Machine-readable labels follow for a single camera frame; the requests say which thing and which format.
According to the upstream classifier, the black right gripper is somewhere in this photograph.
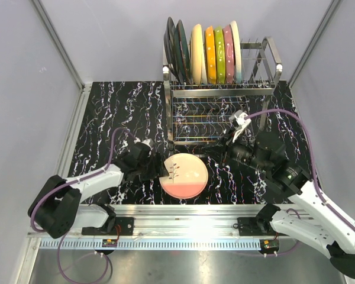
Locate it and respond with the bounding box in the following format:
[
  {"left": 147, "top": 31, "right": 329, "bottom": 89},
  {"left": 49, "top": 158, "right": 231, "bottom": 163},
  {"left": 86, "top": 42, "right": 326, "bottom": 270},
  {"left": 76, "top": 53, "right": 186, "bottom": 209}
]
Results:
[{"left": 201, "top": 127, "right": 270, "bottom": 174}]

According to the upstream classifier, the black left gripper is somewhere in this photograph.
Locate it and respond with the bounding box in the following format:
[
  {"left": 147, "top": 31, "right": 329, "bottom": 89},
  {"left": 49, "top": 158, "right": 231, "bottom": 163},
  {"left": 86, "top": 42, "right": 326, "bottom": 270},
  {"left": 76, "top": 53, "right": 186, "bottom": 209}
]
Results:
[{"left": 136, "top": 152, "right": 169, "bottom": 181}]

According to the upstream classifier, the cream and pink leaf plate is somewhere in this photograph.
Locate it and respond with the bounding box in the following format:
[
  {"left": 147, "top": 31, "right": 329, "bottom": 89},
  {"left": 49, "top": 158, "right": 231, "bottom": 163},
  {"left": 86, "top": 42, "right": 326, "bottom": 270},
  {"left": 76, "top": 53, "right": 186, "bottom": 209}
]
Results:
[{"left": 159, "top": 153, "right": 208, "bottom": 199}]

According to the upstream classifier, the cream plate with bear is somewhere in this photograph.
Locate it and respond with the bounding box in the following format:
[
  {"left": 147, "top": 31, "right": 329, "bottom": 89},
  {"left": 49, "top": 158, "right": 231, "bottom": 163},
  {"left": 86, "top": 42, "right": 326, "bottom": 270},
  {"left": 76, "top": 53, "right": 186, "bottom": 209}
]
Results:
[{"left": 201, "top": 51, "right": 208, "bottom": 85}]

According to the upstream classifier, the orange polka dot plate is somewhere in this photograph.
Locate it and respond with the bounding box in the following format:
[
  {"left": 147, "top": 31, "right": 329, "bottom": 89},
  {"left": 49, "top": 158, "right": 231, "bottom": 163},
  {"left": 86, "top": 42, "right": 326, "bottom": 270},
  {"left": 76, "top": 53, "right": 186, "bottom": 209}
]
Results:
[{"left": 205, "top": 26, "right": 217, "bottom": 85}]

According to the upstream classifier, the yellow wavy plate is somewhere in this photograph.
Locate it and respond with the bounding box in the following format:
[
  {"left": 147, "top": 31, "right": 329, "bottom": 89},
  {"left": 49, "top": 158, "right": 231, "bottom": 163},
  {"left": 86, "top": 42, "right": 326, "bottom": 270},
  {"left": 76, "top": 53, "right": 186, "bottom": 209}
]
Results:
[{"left": 214, "top": 26, "right": 225, "bottom": 85}]

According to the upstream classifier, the pink bottom plate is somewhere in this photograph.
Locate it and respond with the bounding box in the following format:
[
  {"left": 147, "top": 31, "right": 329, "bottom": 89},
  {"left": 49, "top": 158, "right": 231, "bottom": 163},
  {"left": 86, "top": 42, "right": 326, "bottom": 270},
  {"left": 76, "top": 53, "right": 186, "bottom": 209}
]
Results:
[{"left": 222, "top": 25, "right": 234, "bottom": 84}]

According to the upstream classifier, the cream and blue leaf plate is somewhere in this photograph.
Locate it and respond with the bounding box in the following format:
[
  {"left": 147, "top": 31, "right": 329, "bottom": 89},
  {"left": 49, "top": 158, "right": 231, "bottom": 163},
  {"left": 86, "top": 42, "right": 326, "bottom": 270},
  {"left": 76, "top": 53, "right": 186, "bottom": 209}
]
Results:
[{"left": 230, "top": 21, "right": 242, "bottom": 84}]

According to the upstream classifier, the yellow plate with drawing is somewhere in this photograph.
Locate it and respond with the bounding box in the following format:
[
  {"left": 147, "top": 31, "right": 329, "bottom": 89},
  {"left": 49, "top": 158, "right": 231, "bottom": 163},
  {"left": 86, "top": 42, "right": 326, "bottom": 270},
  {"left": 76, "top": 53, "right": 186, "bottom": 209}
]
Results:
[{"left": 190, "top": 24, "right": 203, "bottom": 85}]

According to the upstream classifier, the blue glazed plate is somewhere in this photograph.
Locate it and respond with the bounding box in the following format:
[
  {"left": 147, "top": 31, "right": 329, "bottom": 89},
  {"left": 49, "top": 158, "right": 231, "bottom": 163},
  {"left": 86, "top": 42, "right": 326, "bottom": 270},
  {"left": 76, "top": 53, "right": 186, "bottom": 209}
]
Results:
[{"left": 174, "top": 20, "right": 192, "bottom": 85}]

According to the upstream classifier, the dark striped rim plate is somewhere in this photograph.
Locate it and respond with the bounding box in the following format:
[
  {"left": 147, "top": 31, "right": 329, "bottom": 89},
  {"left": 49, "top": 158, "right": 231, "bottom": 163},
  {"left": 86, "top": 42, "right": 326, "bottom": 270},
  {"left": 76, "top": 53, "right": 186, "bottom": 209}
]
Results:
[{"left": 163, "top": 17, "right": 182, "bottom": 83}]

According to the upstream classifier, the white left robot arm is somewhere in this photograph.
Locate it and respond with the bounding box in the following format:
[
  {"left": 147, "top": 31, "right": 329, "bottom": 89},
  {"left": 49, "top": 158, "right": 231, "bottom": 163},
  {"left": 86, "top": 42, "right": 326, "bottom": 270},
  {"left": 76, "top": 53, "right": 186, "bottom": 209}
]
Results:
[{"left": 27, "top": 139, "right": 169, "bottom": 239}]

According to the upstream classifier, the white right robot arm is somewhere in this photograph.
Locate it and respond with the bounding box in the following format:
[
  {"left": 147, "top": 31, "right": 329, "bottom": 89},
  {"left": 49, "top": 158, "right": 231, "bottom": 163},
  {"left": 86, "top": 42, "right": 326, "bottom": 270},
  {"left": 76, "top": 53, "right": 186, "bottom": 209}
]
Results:
[{"left": 220, "top": 133, "right": 355, "bottom": 279}]

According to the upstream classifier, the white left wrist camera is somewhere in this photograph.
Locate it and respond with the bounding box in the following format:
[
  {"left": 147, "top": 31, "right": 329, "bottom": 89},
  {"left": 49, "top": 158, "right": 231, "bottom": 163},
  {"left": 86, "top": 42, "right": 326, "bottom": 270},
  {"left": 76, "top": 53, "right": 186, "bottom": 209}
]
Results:
[{"left": 134, "top": 138, "right": 154, "bottom": 151}]

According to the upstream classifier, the aluminium front rail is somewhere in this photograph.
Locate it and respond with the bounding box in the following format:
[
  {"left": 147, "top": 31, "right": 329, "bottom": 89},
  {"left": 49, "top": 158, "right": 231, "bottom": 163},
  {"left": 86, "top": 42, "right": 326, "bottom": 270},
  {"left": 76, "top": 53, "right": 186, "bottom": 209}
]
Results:
[{"left": 26, "top": 204, "right": 348, "bottom": 239}]

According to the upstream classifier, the steel wire dish rack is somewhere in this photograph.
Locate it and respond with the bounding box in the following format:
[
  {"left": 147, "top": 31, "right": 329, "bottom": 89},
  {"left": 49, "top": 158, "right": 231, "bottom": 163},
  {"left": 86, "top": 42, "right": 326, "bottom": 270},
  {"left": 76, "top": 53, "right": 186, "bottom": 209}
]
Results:
[{"left": 163, "top": 37, "right": 283, "bottom": 146}]

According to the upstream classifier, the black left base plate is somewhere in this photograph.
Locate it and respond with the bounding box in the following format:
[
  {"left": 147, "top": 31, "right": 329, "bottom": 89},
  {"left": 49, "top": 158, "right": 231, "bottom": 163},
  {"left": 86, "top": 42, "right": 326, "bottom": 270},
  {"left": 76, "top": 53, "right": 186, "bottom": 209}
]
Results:
[{"left": 81, "top": 217, "right": 135, "bottom": 236}]

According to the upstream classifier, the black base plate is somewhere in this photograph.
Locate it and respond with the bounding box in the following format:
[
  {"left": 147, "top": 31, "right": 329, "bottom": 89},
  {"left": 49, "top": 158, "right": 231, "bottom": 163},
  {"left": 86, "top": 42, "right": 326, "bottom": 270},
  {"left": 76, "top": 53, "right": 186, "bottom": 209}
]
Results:
[
  {"left": 236, "top": 217, "right": 275, "bottom": 236},
  {"left": 81, "top": 217, "right": 135, "bottom": 236}
]

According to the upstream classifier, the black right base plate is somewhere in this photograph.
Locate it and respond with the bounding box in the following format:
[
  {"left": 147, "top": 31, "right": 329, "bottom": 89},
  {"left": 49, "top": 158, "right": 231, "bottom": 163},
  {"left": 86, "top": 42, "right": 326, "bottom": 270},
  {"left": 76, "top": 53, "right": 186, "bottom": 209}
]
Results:
[{"left": 236, "top": 217, "right": 275, "bottom": 236}]

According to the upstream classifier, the slotted cable duct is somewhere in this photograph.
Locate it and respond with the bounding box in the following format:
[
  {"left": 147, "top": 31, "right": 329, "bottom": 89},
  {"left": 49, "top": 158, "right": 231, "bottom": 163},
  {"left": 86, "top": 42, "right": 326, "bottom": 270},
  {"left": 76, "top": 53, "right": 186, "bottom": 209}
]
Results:
[{"left": 40, "top": 238, "right": 261, "bottom": 251}]

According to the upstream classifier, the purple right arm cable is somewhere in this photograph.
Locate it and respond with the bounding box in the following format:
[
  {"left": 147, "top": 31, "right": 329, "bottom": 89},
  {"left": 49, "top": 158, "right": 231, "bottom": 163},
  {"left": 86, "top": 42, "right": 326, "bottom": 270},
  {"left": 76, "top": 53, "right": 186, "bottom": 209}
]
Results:
[{"left": 245, "top": 108, "right": 355, "bottom": 257}]

